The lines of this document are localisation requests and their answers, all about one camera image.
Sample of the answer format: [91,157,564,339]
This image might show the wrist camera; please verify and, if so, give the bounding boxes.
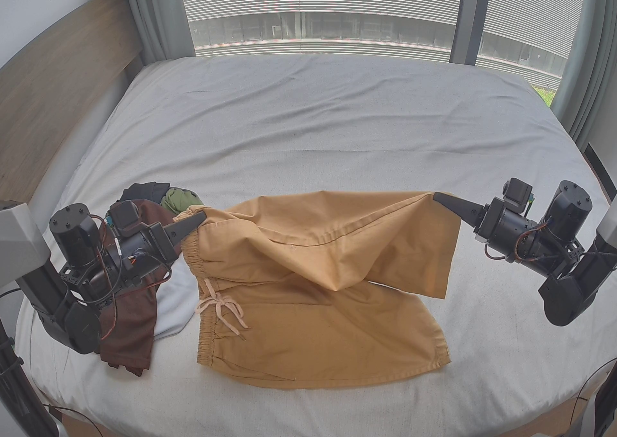
[107,200,140,238]
[501,178,534,216]

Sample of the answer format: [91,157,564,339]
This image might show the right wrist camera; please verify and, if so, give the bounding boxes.
[501,178,534,216]

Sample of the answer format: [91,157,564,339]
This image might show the bed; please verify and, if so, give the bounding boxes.
[0,0,617,437]

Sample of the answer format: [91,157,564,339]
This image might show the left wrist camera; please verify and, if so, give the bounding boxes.
[107,200,140,238]

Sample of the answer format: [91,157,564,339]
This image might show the white garment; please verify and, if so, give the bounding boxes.
[154,276,201,339]

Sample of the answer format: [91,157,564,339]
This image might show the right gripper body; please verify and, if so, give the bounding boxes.
[474,197,531,263]

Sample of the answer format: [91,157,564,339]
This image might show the mustard yellow shorts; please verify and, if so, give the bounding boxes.
[173,190,463,390]

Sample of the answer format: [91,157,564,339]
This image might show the grey-green curtain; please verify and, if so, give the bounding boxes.
[550,0,617,149]
[100,0,196,67]

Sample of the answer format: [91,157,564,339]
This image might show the black garment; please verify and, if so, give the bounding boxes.
[120,182,170,204]

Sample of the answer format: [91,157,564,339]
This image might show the brown waffle garment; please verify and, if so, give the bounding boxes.
[94,199,167,378]

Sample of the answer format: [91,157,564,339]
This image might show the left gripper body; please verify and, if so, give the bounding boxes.
[120,221,177,280]

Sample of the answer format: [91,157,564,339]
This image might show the green garment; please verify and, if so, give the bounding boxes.
[160,188,205,214]

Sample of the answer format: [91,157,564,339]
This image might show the black cable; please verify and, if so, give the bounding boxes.
[44,404,97,433]
[569,360,609,437]

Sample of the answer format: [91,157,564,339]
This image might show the window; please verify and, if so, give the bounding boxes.
[174,0,586,105]

